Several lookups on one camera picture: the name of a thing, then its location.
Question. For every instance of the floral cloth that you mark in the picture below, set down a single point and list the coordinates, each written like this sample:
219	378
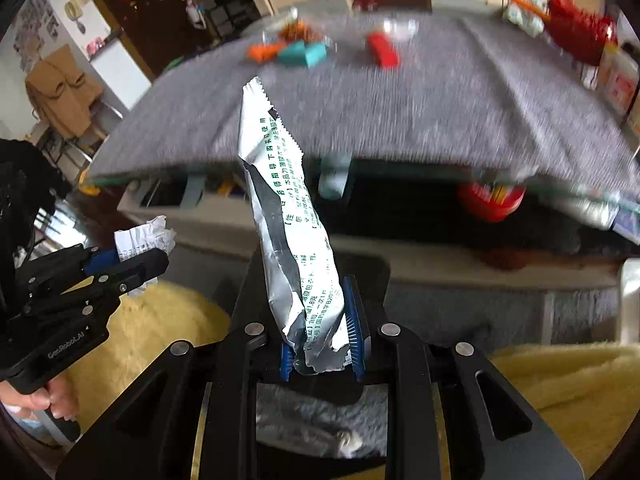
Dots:
525	16

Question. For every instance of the white paper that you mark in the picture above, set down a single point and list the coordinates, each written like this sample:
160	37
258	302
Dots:
145	237

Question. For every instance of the yellow fluffy blanket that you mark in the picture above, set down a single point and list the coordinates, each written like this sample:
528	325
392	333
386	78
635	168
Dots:
575	385

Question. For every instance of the silver foil sachet wrapper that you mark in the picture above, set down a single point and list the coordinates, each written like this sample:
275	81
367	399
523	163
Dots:
280	210

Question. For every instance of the grey woven table mat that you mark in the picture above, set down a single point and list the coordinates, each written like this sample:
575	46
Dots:
425	110

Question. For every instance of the brown crumpled wrapper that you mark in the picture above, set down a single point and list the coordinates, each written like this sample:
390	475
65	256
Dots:
300	31

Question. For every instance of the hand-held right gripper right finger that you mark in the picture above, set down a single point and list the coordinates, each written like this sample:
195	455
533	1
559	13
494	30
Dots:
354	320

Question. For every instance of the cream wall phone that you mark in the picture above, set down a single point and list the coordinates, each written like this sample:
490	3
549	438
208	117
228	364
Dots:
75	10

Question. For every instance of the red round container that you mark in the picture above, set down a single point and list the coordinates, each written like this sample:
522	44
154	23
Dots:
490	201

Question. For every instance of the wall photo collage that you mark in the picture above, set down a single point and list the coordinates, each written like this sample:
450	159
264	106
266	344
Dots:
35	27

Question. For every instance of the teal box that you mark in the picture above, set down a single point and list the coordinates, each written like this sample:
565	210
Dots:
316	53
292	55

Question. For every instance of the red openwork basket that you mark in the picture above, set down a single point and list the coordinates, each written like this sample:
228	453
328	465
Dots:
580	30

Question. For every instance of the clear plastic cup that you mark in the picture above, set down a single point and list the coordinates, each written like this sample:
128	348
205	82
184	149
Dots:
400	29

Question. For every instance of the red box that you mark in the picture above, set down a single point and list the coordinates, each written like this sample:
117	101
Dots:
383	50

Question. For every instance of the dark wooden door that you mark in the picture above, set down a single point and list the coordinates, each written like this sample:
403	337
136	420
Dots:
145	25

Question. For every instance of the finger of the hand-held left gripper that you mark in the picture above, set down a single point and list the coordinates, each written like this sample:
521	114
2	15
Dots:
140	267
102	261

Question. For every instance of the white board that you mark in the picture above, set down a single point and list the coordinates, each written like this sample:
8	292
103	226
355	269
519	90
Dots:
120	70

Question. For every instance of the pale green cup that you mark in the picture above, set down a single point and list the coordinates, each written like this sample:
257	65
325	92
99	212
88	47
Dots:
333	177

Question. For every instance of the toy doll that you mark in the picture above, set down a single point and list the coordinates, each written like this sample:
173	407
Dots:
195	9

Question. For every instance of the brown coat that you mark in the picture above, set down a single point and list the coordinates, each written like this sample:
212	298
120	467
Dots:
60	95

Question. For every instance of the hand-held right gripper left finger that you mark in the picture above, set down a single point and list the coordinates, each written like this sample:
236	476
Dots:
286	362

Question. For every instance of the person's left hand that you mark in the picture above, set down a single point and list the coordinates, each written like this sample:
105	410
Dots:
50	402

